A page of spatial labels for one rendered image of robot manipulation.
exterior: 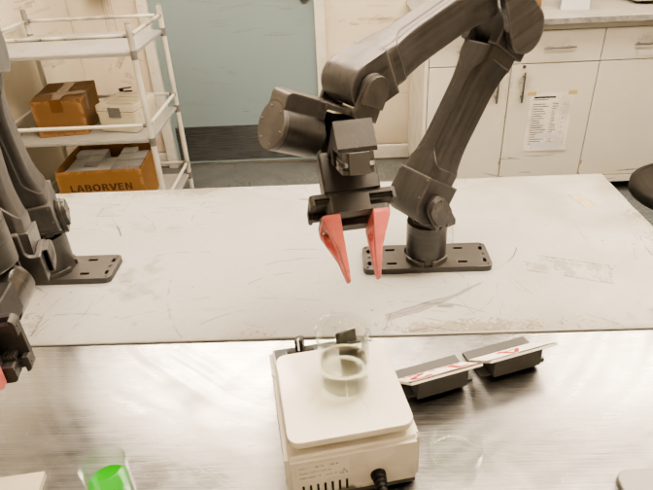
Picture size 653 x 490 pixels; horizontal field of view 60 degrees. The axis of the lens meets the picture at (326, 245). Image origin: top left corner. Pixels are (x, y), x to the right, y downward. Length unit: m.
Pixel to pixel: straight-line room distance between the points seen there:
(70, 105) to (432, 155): 2.11
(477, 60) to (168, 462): 0.63
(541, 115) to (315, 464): 2.66
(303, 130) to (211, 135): 2.95
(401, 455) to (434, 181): 0.40
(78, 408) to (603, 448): 0.59
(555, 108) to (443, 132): 2.27
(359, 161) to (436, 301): 0.31
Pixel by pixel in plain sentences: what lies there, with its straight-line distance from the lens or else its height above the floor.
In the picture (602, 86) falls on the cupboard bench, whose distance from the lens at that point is 3.13.
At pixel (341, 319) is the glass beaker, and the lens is 0.56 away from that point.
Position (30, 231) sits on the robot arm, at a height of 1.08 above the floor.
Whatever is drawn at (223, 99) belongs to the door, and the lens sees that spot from 3.52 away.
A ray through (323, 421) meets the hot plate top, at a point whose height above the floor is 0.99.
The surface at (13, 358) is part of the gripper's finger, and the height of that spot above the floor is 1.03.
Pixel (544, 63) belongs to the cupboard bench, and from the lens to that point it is 2.99.
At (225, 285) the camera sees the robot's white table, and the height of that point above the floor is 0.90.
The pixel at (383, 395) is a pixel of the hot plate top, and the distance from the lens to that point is 0.58.
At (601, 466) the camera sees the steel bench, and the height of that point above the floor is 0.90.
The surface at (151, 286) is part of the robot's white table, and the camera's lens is 0.93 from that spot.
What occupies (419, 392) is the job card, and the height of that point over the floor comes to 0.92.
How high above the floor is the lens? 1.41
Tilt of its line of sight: 31 degrees down
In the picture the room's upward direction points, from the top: 3 degrees counter-clockwise
